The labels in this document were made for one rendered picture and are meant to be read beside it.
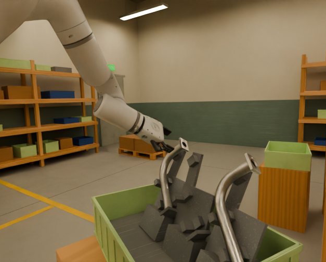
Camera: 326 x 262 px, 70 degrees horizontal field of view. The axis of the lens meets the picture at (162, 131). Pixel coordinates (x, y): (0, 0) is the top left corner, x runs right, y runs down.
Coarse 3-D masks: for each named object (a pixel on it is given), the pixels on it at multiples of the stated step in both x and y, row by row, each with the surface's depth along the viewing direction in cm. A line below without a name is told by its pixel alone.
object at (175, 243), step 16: (192, 160) 82; (192, 176) 83; (192, 192) 81; (192, 208) 79; (208, 208) 74; (176, 224) 81; (208, 224) 73; (176, 240) 74; (192, 240) 70; (176, 256) 72; (192, 256) 69
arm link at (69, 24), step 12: (48, 0) 54; (60, 0) 55; (72, 0) 58; (36, 12) 54; (48, 12) 55; (60, 12) 57; (72, 12) 58; (60, 24) 59; (72, 24) 59; (84, 24) 61; (60, 36) 61; (72, 36) 61; (84, 36) 62
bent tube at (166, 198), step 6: (180, 138) 96; (180, 144) 94; (186, 144) 96; (174, 150) 96; (180, 150) 95; (186, 150) 94; (168, 156) 98; (162, 162) 99; (168, 162) 99; (162, 168) 98; (162, 174) 96; (162, 180) 94; (162, 186) 92; (162, 192) 91; (168, 192) 90; (168, 198) 88; (168, 204) 86
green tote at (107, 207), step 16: (112, 192) 99; (128, 192) 102; (144, 192) 106; (96, 208) 88; (112, 208) 99; (128, 208) 103; (144, 208) 106; (96, 224) 92; (112, 240) 71; (272, 240) 68; (288, 240) 64; (112, 256) 73; (128, 256) 58; (256, 256) 74; (272, 256) 57; (288, 256) 58
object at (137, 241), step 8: (128, 216) 101; (136, 216) 101; (112, 224) 95; (120, 224) 95; (128, 224) 95; (136, 224) 95; (120, 232) 89; (128, 232) 89; (136, 232) 89; (144, 232) 89; (128, 240) 84; (136, 240) 84; (144, 240) 84; (152, 240) 84; (128, 248) 79; (136, 248) 79; (144, 248) 79; (152, 248) 79; (160, 248) 79; (136, 256) 75; (144, 256) 75; (152, 256) 75; (160, 256) 75; (168, 256) 75
